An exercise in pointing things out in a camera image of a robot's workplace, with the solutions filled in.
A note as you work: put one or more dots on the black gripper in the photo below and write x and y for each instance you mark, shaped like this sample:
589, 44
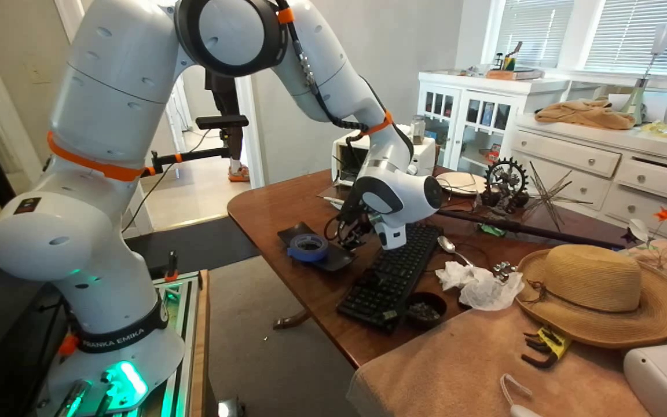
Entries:
355, 213

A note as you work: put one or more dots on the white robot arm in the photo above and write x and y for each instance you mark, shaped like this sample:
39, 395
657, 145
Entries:
115, 153

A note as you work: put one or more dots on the black rectangular tray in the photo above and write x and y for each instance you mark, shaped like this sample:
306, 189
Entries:
325, 257

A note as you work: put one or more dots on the blue tape roll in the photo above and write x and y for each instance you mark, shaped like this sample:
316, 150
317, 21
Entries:
306, 249

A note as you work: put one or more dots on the black computer keyboard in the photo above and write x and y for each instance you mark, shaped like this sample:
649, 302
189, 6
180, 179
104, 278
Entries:
393, 281

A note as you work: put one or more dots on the white toaster oven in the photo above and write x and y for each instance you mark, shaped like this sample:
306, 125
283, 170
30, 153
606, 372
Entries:
348, 159

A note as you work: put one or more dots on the small brown floor object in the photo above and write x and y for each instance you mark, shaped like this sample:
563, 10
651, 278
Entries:
289, 321

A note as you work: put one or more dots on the metal spoon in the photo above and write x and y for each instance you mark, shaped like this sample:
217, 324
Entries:
448, 247

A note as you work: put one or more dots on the small glass jar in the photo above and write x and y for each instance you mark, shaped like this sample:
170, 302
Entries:
418, 132

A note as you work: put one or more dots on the white round plate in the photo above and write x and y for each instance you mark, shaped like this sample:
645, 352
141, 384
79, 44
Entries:
463, 183

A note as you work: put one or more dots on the white crumpled cloth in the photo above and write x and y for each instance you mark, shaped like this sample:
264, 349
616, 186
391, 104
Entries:
479, 286

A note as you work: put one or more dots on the small green item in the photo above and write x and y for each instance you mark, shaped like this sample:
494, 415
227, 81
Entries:
492, 230

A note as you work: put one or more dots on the person in dark shirt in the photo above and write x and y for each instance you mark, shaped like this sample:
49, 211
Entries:
229, 116

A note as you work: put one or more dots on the white glass-door cabinet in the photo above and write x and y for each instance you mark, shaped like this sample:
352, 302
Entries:
463, 116

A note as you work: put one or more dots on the black gear ornament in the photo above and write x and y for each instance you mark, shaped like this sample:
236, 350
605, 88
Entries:
506, 181

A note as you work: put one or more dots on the tan terry towel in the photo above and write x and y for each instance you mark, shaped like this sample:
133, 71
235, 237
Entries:
457, 372

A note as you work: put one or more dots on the wooden aluminium robot stand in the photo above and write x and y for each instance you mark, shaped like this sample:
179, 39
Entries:
194, 349

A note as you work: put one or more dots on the long black rod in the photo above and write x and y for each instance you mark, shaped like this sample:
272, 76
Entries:
533, 230

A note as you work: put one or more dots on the metal spike ornament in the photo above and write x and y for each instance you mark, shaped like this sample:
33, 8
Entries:
552, 192

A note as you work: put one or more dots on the black yellow hand tool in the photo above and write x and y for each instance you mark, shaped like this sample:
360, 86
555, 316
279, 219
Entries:
544, 345

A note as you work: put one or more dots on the tray with utensils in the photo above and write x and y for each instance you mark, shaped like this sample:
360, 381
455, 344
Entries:
511, 71

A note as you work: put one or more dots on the straw sun hat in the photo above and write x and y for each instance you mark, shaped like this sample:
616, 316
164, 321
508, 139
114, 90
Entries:
602, 286

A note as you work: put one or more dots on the brown woven basket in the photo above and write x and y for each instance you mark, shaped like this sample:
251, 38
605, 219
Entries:
583, 116

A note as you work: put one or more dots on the white window blind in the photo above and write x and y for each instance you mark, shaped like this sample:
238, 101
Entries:
646, 35
530, 25

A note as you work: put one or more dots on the white drawer dresser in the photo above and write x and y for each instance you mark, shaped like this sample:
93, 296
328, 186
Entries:
618, 174

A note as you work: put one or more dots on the orange paper flower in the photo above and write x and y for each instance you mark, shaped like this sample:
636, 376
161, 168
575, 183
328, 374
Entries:
664, 213

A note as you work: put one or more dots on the tall silver vase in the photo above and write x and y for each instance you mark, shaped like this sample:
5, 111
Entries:
641, 84

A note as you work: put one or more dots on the white headset device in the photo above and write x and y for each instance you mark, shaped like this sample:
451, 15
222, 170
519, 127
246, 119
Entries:
657, 377

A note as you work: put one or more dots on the black camera boom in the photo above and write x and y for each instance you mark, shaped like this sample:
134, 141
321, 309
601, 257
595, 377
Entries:
202, 150

